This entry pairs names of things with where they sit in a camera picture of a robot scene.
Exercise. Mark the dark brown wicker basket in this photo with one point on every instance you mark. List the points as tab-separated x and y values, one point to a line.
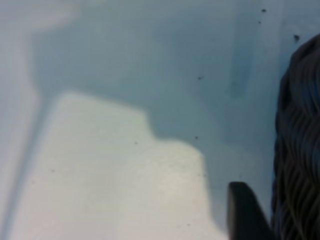
300	125

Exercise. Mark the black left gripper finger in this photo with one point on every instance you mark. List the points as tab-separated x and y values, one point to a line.
243	215

